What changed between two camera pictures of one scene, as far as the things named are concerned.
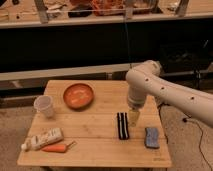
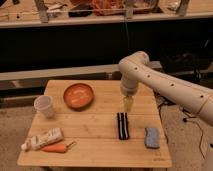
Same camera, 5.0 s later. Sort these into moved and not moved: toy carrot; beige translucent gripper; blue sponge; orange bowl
Moved: beige translucent gripper
Not moved: orange bowl; blue sponge; toy carrot
